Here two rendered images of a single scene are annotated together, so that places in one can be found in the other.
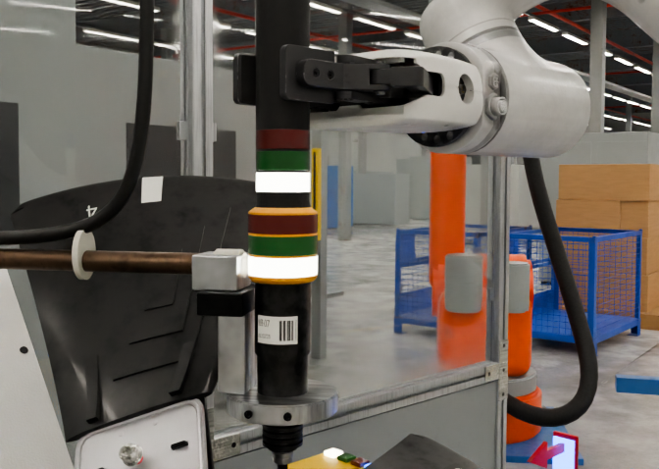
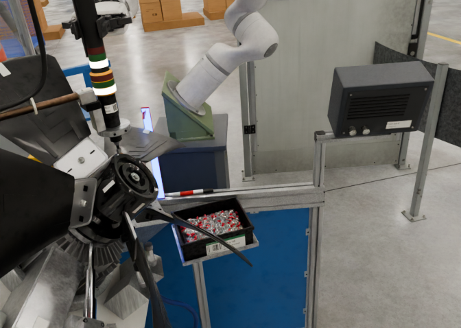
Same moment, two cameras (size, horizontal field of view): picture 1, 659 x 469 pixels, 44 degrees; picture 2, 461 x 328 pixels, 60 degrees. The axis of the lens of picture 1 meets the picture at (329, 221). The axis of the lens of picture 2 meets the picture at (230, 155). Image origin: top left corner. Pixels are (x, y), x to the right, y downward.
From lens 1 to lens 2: 0.51 m
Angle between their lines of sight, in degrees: 51
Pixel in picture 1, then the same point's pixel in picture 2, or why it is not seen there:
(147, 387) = (68, 140)
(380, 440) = not seen: hidden behind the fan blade
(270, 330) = (110, 108)
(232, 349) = (99, 118)
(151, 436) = (79, 153)
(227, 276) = (92, 97)
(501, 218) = (20, 16)
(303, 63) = (105, 25)
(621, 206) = not seen: outside the picture
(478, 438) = not seen: hidden behind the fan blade
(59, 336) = (16, 136)
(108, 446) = (66, 162)
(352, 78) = (112, 25)
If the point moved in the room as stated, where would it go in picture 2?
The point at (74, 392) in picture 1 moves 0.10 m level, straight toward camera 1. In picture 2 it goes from (40, 152) to (79, 160)
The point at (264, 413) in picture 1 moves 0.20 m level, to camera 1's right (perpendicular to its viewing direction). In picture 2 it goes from (119, 132) to (191, 101)
